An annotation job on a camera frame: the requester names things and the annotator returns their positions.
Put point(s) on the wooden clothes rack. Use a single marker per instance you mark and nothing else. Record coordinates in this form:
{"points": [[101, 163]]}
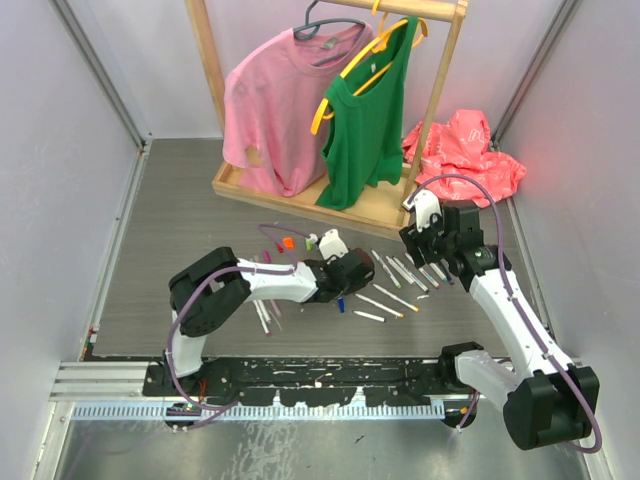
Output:
{"points": [[378, 210]]}

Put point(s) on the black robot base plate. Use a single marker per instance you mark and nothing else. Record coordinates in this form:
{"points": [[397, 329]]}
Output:
{"points": [[320, 382]]}

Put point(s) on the thin white pen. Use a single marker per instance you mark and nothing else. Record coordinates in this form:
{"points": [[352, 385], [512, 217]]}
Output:
{"points": [[414, 278]]}

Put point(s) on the green tank top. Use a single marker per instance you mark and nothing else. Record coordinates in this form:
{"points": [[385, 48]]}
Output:
{"points": [[363, 110]]}

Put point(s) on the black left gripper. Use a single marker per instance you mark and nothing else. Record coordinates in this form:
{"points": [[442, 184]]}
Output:
{"points": [[356, 287]]}

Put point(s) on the slotted cable duct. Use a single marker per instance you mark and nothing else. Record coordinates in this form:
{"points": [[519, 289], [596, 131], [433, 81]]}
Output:
{"points": [[167, 410]]}

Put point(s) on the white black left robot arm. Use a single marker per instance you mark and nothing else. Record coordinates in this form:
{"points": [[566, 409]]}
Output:
{"points": [[207, 293]]}

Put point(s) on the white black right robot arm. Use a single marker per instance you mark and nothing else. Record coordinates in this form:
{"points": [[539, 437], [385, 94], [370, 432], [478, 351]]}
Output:
{"points": [[545, 398]]}

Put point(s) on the pink t-shirt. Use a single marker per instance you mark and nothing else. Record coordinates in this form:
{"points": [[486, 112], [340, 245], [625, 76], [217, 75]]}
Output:
{"points": [[270, 100]]}

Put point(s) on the teal capped white marker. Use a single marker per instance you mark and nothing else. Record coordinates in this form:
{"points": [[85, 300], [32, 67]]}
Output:
{"points": [[439, 272]]}

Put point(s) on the crumpled coral pink cloth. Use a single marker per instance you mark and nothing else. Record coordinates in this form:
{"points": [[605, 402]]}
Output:
{"points": [[458, 153]]}

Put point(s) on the white pen pink tip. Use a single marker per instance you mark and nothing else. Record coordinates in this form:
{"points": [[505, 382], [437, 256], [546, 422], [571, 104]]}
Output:
{"points": [[276, 308]]}

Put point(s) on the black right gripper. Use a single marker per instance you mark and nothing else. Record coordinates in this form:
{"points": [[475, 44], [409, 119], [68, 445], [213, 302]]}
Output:
{"points": [[415, 239]]}

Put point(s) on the white pen magenta tip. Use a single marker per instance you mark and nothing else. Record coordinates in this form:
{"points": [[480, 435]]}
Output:
{"points": [[263, 316]]}

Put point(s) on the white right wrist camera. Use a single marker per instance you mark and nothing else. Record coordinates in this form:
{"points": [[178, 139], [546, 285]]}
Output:
{"points": [[426, 208]]}

